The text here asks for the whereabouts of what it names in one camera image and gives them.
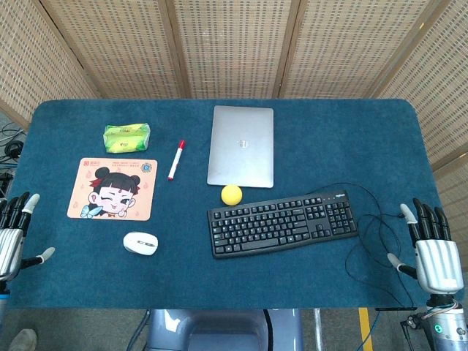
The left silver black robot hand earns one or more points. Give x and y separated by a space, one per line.
11 248

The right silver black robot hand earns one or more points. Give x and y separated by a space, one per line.
437 263

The white computer mouse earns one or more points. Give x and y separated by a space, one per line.
140 243

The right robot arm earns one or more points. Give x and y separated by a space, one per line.
444 325

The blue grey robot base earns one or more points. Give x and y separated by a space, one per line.
219 329

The cartoon girl mouse pad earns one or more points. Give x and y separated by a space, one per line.
113 190

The grey shoe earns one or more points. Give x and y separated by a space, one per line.
23 340

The blue table cloth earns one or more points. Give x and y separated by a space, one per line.
329 146

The green tissue pack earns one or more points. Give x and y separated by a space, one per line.
126 138

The black computer keyboard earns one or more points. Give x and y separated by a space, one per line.
278 223

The woven folding screen panel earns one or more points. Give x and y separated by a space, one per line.
25 66
351 47
435 91
230 47
117 47

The red white marker pen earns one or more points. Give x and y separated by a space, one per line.
176 161

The yellow foam ball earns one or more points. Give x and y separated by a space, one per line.
231 194

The silver closed laptop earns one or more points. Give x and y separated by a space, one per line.
241 146

